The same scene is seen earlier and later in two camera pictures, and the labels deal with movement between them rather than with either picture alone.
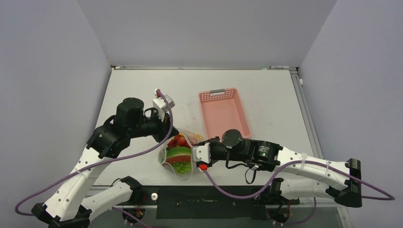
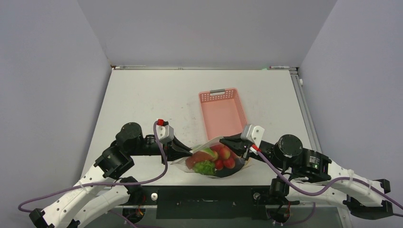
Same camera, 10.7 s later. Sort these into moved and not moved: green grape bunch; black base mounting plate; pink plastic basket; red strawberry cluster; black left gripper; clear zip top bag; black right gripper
Moved: green grape bunch; black right gripper; clear zip top bag; black left gripper; red strawberry cluster
Not moved: black base mounting plate; pink plastic basket
